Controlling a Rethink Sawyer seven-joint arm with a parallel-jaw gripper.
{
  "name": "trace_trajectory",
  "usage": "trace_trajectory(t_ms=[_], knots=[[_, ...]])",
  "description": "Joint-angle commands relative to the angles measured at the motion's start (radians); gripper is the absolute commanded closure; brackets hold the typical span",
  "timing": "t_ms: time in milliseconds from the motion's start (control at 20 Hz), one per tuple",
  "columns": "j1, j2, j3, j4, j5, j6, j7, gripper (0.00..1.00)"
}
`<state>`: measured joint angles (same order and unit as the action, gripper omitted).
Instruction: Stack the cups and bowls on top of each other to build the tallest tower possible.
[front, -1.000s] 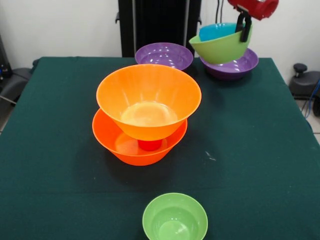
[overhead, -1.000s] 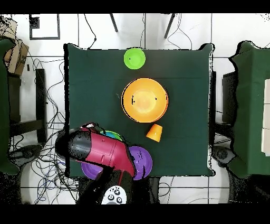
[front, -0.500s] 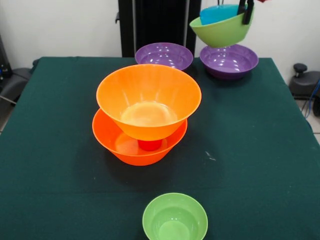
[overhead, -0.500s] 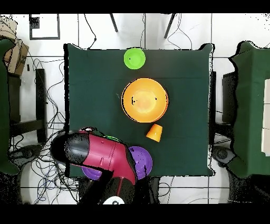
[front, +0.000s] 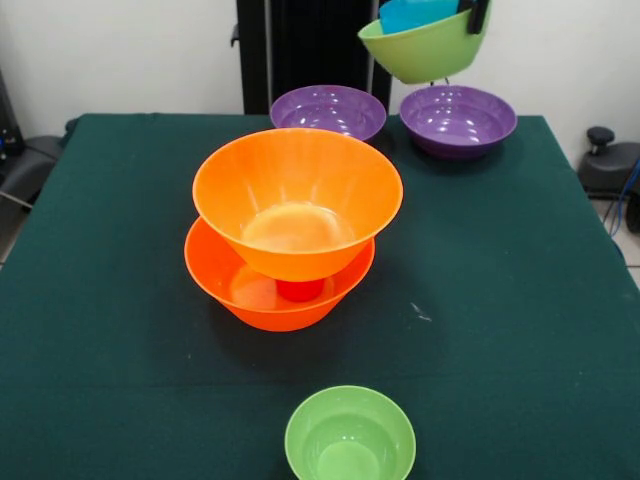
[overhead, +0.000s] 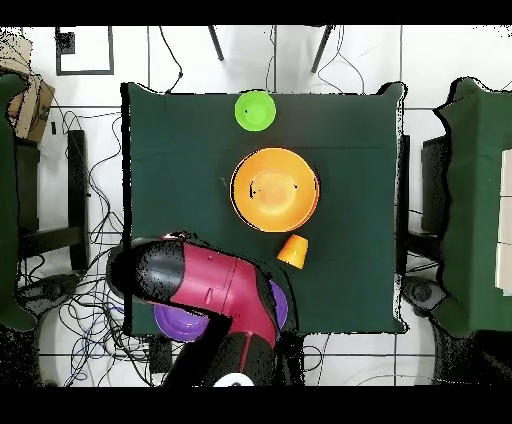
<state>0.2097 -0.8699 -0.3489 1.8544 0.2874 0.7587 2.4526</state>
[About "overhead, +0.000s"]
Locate large orange plastic bowl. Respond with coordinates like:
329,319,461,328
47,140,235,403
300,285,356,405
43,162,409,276
275,179,321,234
230,147,321,234

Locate orange plastic cup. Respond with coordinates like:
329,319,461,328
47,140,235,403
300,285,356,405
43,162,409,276
276,233,310,270

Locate purple plastic bowl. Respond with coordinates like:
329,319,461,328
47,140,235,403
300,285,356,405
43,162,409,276
152,302,212,344
268,279,290,332

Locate small green plastic bowl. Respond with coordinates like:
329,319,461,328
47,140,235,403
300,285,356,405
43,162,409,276
234,90,278,133

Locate dark green tablecloth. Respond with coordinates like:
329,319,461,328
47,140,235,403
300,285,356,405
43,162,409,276
120,81,407,336

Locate black power strip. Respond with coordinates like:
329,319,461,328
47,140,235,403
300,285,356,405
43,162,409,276
148,335,174,374

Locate black tripod leg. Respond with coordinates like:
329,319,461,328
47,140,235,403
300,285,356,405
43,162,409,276
310,25,334,74
207,25,225,62

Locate green cloth side table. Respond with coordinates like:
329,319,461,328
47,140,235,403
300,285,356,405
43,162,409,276
0,72,38,333
433,77,512,339

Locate white boxes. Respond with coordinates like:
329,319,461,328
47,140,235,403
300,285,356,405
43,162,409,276
494,148,512,297

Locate cardboard box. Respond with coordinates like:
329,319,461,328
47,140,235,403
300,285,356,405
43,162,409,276
0,31,56,144

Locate black floor cable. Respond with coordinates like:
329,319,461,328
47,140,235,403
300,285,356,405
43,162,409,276
159,26,184,94

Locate thin grey floor cable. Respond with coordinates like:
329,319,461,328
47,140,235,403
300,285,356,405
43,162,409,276
317,25,366,95

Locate black bench frame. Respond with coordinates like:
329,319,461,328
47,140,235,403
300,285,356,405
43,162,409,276
15,129,90,273

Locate tangle of black cables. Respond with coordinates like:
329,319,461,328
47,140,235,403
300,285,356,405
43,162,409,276
19,111,177,387

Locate black floor frame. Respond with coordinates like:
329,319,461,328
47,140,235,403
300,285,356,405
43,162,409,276
54,26,115,76

